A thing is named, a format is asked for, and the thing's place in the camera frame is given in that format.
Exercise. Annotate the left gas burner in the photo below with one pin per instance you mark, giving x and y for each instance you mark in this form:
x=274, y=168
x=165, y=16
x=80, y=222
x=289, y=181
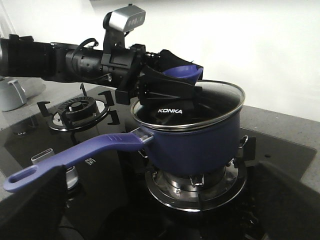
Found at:
x=78, y=108

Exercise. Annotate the gas burner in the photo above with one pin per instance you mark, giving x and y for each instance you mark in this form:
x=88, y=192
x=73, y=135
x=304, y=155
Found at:
x=78, y=108
x=186, y=188

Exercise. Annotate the black right pan support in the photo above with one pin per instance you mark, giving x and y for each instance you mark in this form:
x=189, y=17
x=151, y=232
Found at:
x=247, y=153

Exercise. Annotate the light grey kettle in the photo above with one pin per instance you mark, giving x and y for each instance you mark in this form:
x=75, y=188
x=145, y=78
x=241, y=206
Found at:
x=15, y=91

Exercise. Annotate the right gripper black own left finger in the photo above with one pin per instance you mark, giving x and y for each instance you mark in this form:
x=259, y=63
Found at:
x=35, y=211

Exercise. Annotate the black left pan support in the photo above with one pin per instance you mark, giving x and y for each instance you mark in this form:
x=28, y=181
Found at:
x=63, y=124

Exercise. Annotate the black glass gas cooktop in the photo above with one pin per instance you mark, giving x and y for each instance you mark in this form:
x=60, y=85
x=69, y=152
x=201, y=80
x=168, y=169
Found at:
x=112, y=201

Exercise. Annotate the black pan support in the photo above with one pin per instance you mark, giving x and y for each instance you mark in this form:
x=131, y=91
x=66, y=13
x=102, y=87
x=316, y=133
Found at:
x=247, y=153
x=63, y=124

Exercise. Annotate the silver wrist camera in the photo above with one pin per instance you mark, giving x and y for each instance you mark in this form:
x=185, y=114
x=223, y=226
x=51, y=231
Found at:
x=120, y=22

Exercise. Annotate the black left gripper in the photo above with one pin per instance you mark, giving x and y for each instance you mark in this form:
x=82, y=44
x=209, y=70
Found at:
x=175, y=81

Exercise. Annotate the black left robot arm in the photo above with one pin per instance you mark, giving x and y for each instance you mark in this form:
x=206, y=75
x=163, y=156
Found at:
x=57, y=62

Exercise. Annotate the silver stove knob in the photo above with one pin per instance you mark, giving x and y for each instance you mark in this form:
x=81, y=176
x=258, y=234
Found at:
x=72, y=177

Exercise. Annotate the right gas burner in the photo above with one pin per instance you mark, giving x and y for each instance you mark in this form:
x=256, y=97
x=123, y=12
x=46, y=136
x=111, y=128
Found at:
x=186, y=188

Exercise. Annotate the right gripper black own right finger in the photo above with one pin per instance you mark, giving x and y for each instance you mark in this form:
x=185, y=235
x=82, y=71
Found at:
x=286, y=208

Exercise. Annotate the blue saucepan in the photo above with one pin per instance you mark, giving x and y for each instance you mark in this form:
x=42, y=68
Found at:
x=182, y=153

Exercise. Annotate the glass pot lid blue knob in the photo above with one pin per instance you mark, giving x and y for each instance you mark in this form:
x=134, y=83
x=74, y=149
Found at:
x=214, y=101

